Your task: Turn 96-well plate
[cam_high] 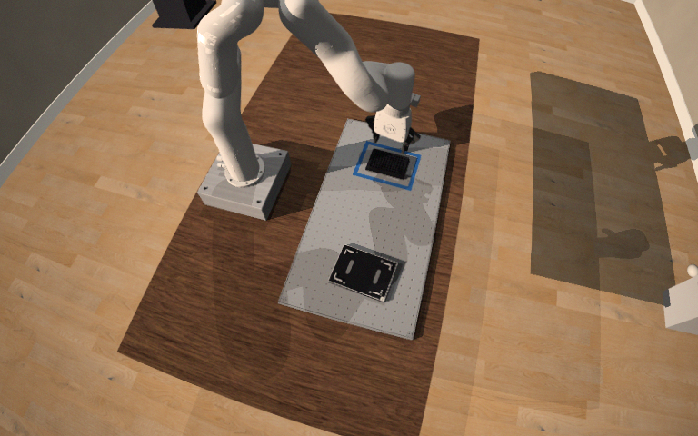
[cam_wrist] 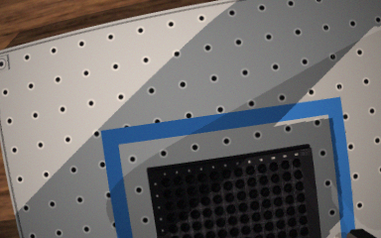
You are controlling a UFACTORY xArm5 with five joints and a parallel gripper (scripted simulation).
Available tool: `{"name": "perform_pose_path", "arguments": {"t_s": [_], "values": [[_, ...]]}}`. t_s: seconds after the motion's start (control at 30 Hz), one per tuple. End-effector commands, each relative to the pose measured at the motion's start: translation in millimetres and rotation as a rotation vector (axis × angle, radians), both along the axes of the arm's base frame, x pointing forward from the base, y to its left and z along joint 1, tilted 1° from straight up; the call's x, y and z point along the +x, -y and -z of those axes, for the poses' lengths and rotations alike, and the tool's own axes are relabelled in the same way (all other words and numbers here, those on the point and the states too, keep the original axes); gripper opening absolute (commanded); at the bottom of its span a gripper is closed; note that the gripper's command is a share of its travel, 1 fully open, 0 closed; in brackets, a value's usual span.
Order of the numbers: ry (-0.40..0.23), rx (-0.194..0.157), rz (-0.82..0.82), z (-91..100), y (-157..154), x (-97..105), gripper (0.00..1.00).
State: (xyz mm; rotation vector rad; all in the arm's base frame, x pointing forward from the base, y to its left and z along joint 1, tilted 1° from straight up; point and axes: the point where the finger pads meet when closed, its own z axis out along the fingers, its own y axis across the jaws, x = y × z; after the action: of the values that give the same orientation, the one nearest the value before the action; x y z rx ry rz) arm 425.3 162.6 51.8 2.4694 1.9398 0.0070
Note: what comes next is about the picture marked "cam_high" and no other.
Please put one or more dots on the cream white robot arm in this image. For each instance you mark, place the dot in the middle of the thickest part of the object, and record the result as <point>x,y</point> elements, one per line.
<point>217,37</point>

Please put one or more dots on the blue tape outline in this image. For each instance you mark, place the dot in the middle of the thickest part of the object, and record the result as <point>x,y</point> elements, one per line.
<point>409,187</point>

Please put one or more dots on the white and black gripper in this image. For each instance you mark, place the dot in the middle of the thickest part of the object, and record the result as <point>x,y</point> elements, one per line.
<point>396,128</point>

